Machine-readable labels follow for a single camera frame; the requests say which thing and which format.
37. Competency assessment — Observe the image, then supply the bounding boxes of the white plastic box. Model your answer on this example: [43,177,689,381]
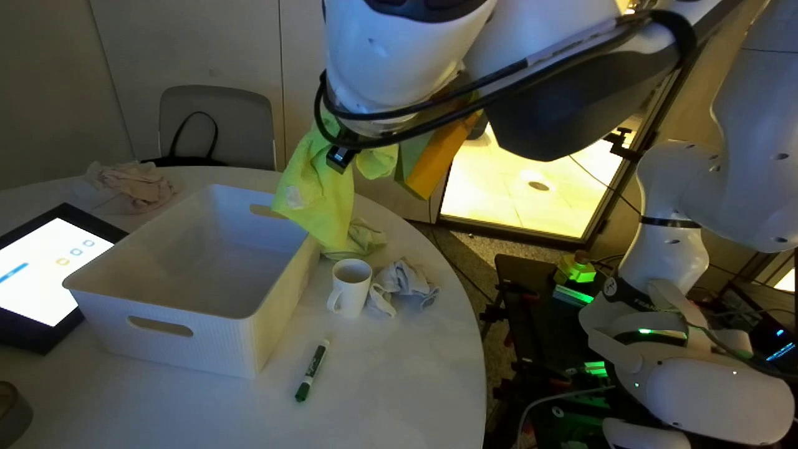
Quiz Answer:
[62,179,325,381]

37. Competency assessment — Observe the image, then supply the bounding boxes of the white mug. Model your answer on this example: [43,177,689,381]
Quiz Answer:
[325,256,376,322]

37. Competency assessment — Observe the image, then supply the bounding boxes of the black device blue light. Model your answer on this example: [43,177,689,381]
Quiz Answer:
[745,320,798,369]

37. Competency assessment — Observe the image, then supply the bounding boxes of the pink crumpled cloth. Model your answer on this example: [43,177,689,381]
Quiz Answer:
[83,157,182,212]

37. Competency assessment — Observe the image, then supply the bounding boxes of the grey white cloth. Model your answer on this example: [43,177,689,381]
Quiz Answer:
[367,256,441,320]

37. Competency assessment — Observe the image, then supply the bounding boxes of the green glowing device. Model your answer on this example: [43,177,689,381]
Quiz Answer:
[552,253,604,311]

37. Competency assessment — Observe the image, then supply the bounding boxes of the black bag with strap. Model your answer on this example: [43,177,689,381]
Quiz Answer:
[140,107,280,171]

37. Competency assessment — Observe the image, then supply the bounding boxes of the bright yellow cloth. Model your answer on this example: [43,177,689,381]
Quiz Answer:
[269,110,486,256]

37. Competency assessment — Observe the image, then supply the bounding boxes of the grey chair with bag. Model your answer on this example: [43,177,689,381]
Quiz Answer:
[154,81,280,171]

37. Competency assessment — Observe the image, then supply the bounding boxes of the black tablet lit screen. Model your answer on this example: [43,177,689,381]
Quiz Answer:
[0,200,129,356]

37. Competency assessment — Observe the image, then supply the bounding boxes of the white cable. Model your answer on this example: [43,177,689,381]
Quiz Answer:
[512,381,620,449]

